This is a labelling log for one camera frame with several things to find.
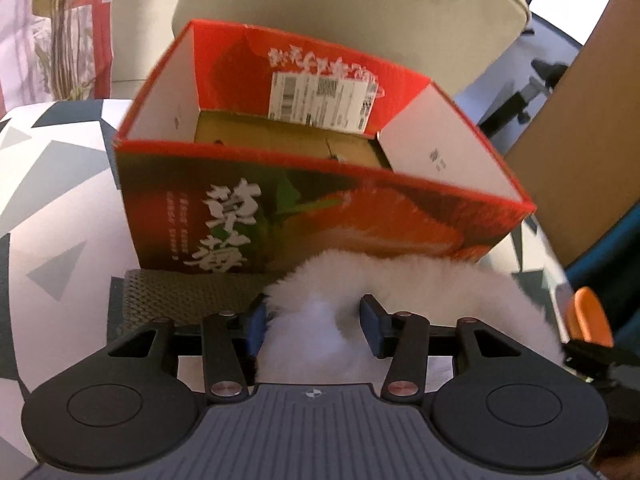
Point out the red and white curtain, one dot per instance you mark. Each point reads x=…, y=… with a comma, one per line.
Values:
x=20, y=20

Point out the black exercise bike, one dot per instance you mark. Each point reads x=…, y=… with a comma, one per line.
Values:
x=537, y=87

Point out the white fluffy plush item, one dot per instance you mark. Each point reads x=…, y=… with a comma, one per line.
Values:
x=325, y=310

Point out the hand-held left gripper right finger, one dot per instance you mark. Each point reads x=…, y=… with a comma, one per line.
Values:
x=372, y=327

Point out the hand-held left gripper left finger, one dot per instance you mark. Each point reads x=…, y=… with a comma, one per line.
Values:
x=257, y=330

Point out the red printed cardboard box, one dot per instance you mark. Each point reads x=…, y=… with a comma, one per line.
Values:
x=350, y=220

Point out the grey mesh mat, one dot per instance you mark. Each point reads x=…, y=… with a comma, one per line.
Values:
x=190, y=295

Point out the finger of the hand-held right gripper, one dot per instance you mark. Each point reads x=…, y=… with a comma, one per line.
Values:
x=592, y=355

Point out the beige upholstered armchair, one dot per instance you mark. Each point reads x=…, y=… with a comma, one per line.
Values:
x=350, y=0

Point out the wooden panel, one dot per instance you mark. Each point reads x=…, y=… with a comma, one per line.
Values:
x=590, y=135

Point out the tall green potted plant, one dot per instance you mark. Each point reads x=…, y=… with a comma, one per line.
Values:
x=70, y=35

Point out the geometric patterned tablecloth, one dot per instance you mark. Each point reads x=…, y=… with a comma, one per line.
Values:
x=60, y=200

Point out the teal chair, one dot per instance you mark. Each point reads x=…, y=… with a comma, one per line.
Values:
x=607, y=270

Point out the orange plastic object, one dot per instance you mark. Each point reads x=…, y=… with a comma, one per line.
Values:
x=592, y=315

